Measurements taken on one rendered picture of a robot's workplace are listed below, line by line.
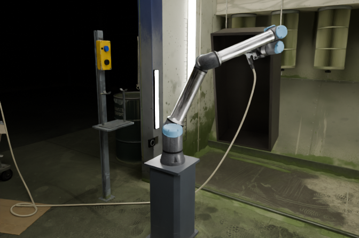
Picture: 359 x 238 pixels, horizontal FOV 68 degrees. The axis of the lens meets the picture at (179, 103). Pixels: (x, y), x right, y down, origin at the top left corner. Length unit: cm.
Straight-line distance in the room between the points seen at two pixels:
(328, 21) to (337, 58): 44
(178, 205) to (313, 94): 257
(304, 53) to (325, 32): 52
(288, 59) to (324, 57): 41
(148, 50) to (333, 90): 245
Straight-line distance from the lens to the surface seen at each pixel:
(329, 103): 390
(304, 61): 405
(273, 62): 256
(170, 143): 193
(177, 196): 199
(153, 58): 276
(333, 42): 362
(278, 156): 372
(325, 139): 373
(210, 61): 193
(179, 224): 212
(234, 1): 392
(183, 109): 207
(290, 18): 374
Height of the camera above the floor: 144
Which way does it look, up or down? 11 degrees down
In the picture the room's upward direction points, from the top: straight up
